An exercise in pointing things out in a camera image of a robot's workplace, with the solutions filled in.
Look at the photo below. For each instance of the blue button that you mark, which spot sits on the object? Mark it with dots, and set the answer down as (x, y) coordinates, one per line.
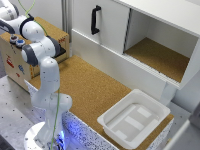
(20, 42)

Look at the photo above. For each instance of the red button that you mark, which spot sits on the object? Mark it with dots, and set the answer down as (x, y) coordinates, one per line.
(13, 39)

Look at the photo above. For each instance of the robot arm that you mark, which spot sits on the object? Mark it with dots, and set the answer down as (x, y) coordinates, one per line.
(46, 88)

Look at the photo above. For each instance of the white sliding door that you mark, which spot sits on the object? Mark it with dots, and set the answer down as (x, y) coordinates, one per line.
(111, 26)

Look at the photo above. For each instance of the white cabinet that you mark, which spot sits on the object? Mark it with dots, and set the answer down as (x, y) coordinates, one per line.
(156, 20)

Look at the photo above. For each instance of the white plastic box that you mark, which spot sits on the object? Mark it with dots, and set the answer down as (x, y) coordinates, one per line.
(133, 121)

